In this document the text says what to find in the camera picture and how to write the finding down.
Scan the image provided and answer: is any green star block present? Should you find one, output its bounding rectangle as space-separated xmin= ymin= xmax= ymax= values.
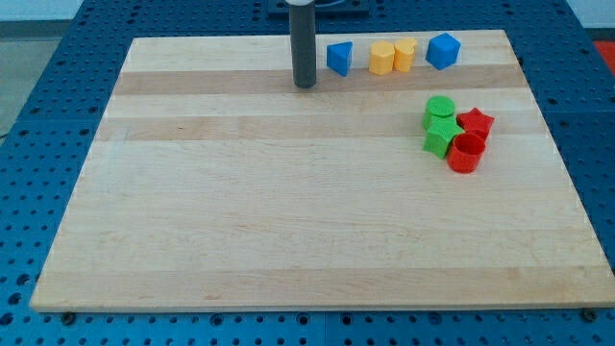
xmin=423 ymin=117 xmax=464 ymax=160

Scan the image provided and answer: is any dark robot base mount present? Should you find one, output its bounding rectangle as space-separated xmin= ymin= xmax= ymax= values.
xmin=263 ymin=0 xmax=374 ymax=18

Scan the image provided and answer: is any blue triangular prism block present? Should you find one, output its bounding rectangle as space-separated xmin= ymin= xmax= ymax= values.
xmin=326 ymin=41 xmax=353 ymax=77

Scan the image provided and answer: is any green cylinder block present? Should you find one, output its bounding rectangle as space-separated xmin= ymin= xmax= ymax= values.
xmin=422 ymin=95 xmax=456 ymax=130

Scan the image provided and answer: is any red cylinder block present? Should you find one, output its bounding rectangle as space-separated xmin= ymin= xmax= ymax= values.
xmin=447 ymin=133 xmax=486 ymax=174

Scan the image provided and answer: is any yellow heart block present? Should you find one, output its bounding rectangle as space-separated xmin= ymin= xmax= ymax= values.
xmin=393 ymin=37 xmax=418 ymax=72

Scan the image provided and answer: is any red star block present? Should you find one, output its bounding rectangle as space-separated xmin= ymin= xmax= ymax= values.
xmin=456 ymin=108 xmax=495 ymax=141

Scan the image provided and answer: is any yellow hexagon block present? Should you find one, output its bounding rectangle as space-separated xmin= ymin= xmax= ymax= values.
xmin=368 ymin=41 xmax=395 ymax=75

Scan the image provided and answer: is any wooden board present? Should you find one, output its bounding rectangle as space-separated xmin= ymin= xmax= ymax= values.
xmin=31 ymin=30 xmax=614 ymax=312

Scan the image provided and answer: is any blue cube block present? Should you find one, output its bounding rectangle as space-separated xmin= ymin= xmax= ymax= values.
xmin=426 ymin=33 xmax=461 ymax=70

